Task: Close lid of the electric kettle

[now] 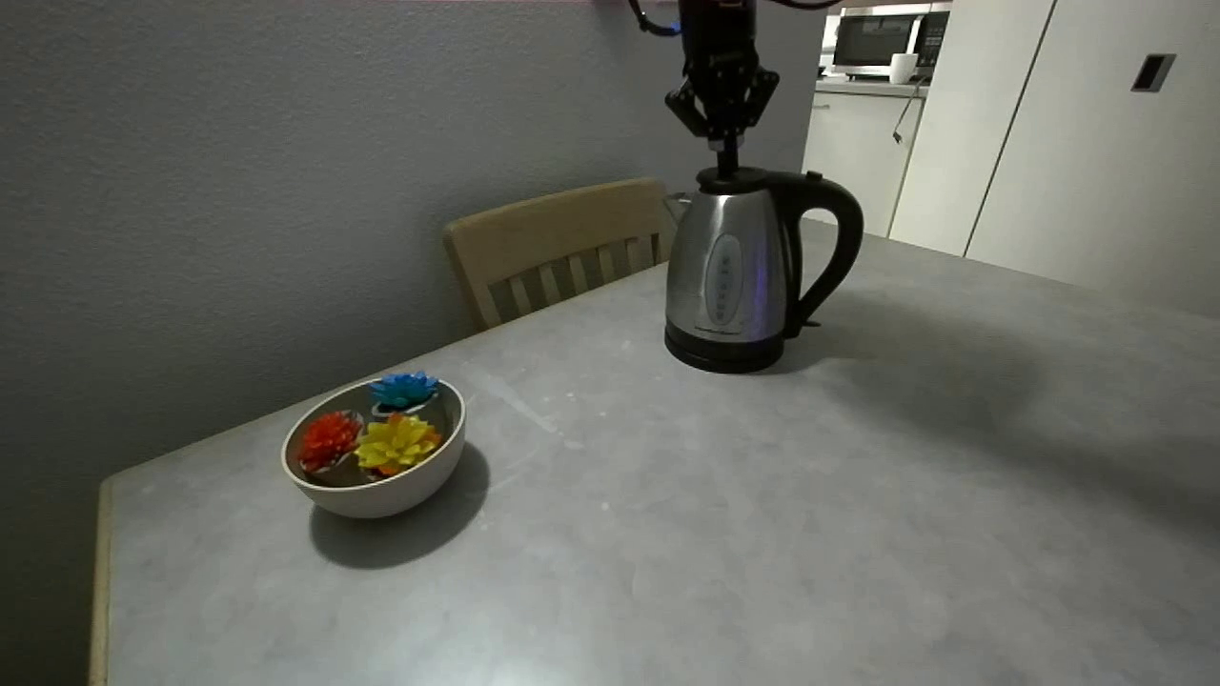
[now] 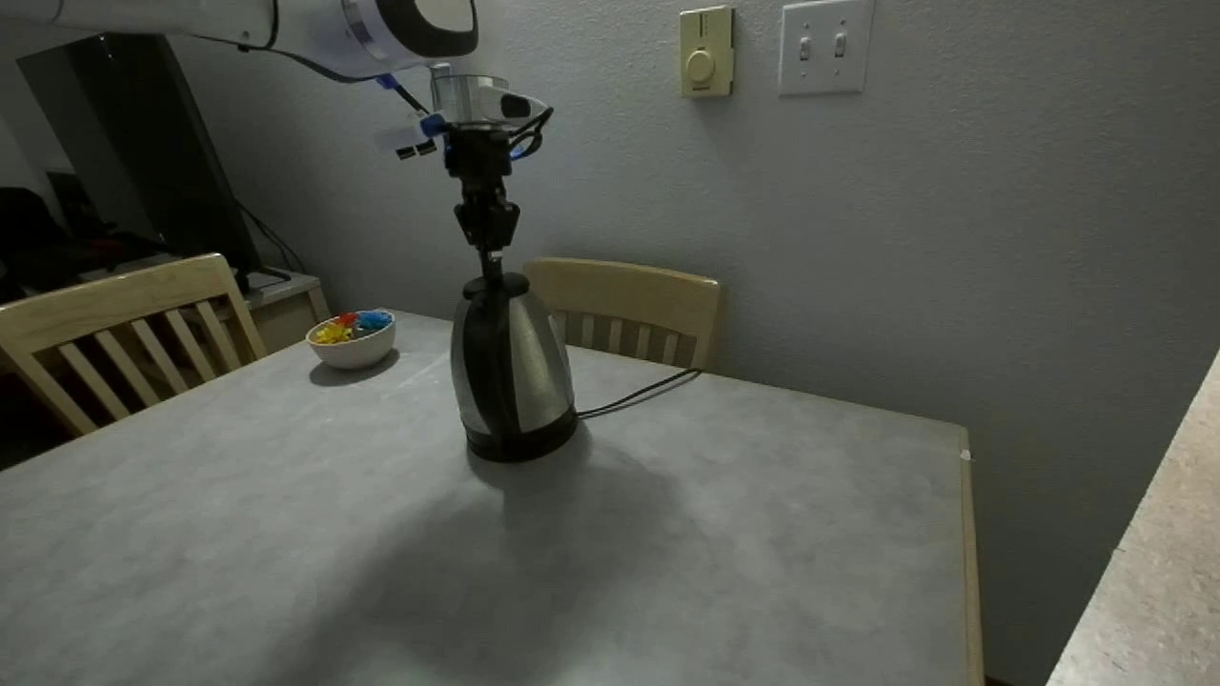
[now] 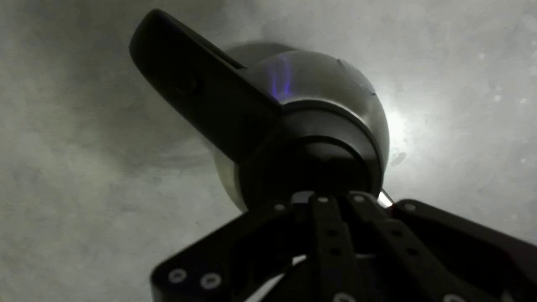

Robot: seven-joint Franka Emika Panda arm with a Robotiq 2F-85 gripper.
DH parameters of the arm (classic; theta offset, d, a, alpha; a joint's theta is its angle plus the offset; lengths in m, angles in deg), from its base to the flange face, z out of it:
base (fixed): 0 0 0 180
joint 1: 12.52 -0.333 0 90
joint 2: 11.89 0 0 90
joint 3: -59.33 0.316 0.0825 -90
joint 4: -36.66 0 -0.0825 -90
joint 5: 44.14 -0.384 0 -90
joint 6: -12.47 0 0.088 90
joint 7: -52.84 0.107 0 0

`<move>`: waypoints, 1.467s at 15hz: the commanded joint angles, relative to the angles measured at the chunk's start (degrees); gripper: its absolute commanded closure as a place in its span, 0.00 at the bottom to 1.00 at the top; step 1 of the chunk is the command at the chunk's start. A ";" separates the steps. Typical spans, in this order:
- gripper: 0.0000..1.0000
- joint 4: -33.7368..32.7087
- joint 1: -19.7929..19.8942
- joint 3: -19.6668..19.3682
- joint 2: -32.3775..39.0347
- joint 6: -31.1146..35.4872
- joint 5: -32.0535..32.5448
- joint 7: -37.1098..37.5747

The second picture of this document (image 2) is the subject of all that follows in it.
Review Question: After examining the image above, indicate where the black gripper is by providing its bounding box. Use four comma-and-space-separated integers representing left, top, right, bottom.
440, 124, 526, 290

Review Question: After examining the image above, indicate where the stainless steel electric kettle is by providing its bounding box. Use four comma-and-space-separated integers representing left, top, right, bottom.
447, 268, 584, 464

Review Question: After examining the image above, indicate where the wooden slat-back chair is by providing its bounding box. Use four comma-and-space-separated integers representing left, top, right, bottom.
522, 254, 727, 375
0, 249, 269, 439

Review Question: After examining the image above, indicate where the white ceramic bowl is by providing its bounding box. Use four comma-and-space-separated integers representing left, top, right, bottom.
305, 304, 403, 375

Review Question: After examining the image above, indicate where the small beige side cabinet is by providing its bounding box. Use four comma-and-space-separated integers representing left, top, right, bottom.
236, 268, 334, 357

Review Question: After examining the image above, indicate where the tall black panel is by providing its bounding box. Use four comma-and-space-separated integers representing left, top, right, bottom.
16, 31, 255, 280

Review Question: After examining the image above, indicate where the grey speckled countertop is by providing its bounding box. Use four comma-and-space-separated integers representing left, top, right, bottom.
1044, 350, 1220, 686

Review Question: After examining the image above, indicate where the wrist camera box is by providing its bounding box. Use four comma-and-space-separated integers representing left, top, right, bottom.
377, 110, 450, 166

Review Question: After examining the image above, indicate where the black kettle power cable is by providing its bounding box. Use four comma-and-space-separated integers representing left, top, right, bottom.
577, 365, 706, 423

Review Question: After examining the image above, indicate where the cream dimmer wall switch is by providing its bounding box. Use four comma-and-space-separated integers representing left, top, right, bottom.
675, 3, 743, 103

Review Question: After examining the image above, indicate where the white double light switch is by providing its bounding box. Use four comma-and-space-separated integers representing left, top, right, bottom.
775, 0, 875, 103

